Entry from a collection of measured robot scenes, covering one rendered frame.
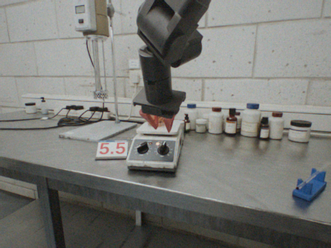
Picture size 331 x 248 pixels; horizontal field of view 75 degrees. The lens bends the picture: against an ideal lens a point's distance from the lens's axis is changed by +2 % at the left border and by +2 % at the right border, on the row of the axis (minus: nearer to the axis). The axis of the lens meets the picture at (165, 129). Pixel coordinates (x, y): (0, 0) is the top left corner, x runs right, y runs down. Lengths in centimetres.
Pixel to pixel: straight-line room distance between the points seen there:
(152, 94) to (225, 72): 69
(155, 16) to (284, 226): 41
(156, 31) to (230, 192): 34
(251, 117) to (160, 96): 54
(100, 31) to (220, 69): 55
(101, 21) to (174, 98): 57
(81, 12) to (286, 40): 81
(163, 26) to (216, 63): 76
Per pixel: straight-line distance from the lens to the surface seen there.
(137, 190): 52
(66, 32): 152
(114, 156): 66
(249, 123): 91
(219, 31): 110
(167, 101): 44
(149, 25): 35
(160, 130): 61
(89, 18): 92
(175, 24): 33
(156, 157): 55
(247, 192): 50
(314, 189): 56
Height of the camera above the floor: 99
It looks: 14 degrees down
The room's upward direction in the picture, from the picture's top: straight up
